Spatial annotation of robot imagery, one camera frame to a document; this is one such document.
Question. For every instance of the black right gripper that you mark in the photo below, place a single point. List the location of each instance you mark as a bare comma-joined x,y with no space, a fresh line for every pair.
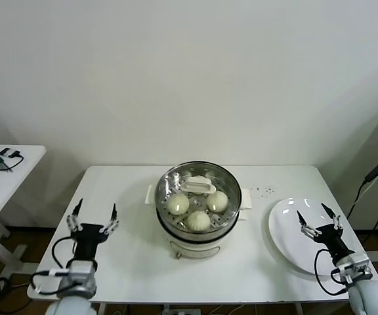
333,241

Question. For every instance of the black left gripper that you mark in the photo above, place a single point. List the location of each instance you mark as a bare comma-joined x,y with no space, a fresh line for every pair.
87,238

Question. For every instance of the white steamed baozi bun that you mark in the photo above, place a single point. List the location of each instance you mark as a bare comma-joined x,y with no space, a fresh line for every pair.
199,222
178,204
217,201

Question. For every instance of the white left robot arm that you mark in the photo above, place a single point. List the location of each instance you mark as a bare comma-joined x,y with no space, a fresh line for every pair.
71,305

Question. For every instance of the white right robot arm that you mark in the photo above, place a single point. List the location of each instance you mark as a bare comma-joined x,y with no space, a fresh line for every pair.
372,300

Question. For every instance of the stainless steel steamer basket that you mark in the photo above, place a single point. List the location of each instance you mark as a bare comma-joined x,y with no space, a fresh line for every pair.
199,236

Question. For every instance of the large white plate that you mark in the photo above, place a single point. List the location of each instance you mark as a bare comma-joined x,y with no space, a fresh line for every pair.
287,229

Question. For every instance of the white side table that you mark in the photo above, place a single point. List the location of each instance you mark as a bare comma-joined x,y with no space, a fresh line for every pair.
15,183

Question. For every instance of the small black white device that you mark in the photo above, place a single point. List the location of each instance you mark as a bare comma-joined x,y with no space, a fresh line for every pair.
8,152

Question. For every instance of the white power strip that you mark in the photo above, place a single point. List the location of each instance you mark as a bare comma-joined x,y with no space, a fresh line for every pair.
184,311

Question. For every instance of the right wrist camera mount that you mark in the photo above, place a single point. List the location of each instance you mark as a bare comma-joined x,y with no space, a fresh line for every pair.
353,267

